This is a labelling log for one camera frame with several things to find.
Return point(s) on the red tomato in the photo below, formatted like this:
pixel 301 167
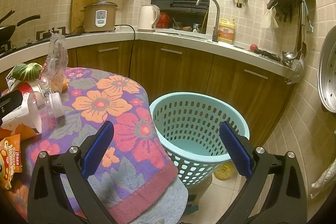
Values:
pixel 253 47

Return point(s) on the blue-grey cloth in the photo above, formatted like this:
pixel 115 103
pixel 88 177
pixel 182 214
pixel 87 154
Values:
pixel 168 203

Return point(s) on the white electric kettle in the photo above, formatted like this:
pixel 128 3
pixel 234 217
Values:
pixel 147 18

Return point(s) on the brown rice cooker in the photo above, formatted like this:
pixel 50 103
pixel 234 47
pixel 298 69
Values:
pixel 99 16

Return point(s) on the steel ladle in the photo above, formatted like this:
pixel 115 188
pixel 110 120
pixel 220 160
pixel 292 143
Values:
pixel 288 56

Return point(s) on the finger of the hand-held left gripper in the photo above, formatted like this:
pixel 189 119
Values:
pixel 10 102

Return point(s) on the white plastic bag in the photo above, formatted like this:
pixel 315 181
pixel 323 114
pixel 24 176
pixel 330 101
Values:
pixel 269 19

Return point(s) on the orange snack packet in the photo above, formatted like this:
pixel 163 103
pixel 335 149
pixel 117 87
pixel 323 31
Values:
pixel 10 161

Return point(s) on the steel kitchen faucet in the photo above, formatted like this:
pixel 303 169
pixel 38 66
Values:
pixel 216 19

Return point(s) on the light blue plastic basket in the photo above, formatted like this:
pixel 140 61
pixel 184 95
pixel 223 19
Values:
pixel 195 146

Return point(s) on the brown round stool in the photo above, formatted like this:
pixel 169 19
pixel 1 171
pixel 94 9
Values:
pixel 198 187

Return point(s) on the black gas stove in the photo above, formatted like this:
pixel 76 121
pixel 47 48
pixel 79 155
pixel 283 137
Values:
pixel 50 34

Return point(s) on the white hanging cloth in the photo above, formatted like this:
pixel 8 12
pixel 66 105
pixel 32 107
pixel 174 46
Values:
pixel 326 176

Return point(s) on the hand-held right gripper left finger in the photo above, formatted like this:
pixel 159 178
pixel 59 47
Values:
pixel 97 150

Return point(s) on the dark item on counter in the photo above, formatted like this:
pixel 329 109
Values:
pixel 267 54

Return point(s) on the floral tablecloth round table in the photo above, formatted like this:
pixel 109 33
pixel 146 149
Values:
pixel 105 106

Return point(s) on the black wok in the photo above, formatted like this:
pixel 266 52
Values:
pixel 8 31

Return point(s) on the yellow mesh bag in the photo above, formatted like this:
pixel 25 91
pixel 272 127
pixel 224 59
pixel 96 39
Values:
pixel 223 171

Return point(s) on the yellow detergent bottle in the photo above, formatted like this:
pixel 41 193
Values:
pixel 226 32

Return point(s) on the bok choy leaf with stem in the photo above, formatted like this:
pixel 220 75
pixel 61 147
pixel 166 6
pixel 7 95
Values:
pixel 25 71

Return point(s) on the round metal steamer tray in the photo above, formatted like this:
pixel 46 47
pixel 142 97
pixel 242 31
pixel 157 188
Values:
pixel 328 74

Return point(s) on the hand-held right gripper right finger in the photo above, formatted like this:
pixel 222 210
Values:
pixel 236 150

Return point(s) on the red bowl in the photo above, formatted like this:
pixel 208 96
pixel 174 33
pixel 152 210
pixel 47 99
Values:
pixel 164 19

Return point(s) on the crumpled clear plastic bottle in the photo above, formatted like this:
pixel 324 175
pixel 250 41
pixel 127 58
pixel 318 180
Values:
pixel 56 56

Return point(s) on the clear bottle with white label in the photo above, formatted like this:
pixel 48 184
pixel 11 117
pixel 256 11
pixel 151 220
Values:
pixel 26 113

